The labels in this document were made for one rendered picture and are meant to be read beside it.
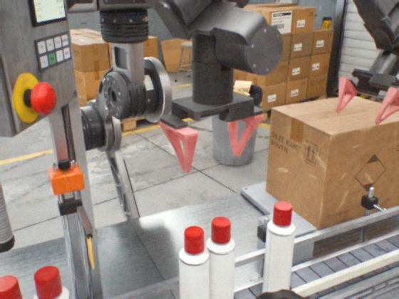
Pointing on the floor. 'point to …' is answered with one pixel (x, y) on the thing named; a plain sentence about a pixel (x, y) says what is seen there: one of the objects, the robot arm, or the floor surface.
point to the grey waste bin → (224, 150)
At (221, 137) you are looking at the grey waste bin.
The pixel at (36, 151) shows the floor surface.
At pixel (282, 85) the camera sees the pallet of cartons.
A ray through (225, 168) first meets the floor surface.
